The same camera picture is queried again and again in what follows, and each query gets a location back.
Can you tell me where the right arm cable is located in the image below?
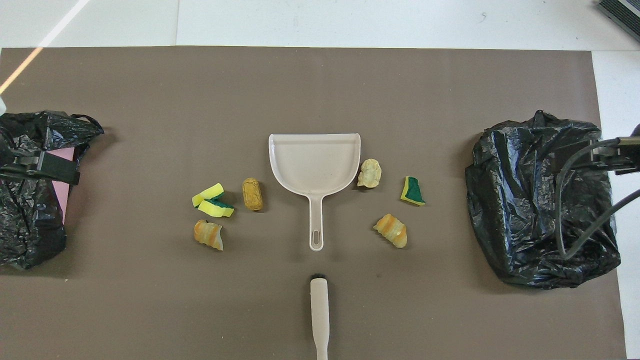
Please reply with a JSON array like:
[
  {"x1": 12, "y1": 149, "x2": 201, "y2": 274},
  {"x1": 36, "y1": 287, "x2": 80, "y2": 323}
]
[{"x1": 555, "y1": 139, "x2": 640, "y2": 260}]

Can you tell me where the dark ribbed device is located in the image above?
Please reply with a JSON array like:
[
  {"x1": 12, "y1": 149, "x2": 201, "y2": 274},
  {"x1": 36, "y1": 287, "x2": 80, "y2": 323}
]
[{"x1": 597, "y1": 0, "x2": 640, "y2": 43}]

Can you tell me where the beige plastic dustpan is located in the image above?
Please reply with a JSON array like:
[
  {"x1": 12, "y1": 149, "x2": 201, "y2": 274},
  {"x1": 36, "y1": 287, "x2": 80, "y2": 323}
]
[{"x1": 268, "y1": 133, "x2": 362, "y2": 252}]

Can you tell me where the black bag over pink bin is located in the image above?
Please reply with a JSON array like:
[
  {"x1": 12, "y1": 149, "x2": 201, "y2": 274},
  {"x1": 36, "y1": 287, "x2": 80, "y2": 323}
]
[{"x1": 0, "y1": 110, "x2": 105, "y2": 271}]

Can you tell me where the brown table mat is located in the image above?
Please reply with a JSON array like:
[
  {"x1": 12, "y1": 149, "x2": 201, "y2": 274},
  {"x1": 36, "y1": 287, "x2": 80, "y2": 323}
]
[{"x1": 0, "y1": 46, "x2": 627, "y2": 360}]

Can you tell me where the black bag lined bin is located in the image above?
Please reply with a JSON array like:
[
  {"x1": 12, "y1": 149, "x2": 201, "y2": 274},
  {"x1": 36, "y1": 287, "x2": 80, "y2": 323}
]
[{"x1": 465, "y1": 109, "x2": 622, "y2": 290}]

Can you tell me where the brown oval bread roll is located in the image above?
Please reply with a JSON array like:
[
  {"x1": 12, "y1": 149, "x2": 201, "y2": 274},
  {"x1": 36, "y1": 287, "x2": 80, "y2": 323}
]
[{"x1": 242, "y1": 178, "x2": 264, "y2": 212}]

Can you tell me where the pale yellow bread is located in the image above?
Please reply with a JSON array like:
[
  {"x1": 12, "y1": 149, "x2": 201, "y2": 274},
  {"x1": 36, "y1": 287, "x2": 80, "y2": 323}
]
[{"x1": 357, "y1": 158, "x2": 382, "y2": 189}]

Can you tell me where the wedge-shaped yellow green sponge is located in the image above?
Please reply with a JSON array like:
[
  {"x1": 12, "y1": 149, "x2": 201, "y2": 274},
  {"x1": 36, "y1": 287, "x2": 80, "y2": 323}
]
[{"x1": 400, "y1": 176, "x2": 426, "y2": 207}]

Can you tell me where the striped toy croissant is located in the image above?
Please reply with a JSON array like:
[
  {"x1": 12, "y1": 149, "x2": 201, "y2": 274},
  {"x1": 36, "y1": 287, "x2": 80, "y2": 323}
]
[
  {"x1": 373, "y1": 213, "x2": 408, "y2": 249},
  {"x1": 194, "y1": 219, "x2": 224, "y2": 251}
]

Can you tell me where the notched yellow green sponge piece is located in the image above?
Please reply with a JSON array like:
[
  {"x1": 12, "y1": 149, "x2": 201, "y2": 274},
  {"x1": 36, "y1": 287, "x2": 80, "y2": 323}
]
[{"x1": 197, "y1": 198, "x2": 235, "y2": 218}]

